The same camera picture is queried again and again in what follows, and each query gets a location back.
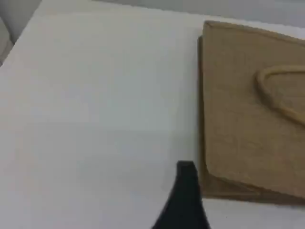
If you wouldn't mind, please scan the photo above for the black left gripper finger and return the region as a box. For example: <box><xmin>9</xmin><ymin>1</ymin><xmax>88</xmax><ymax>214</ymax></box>
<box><xmin>152</xmin><ymin>161</ymin><xmax>212</xmax><ymax>229</ymax></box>

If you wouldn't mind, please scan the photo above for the brown fabric bag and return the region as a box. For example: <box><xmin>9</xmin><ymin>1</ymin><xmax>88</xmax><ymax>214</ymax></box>
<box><xmin>197</xmin><ymin>20</ymin><xmax>305</xmax><ymax>206</ymax></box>

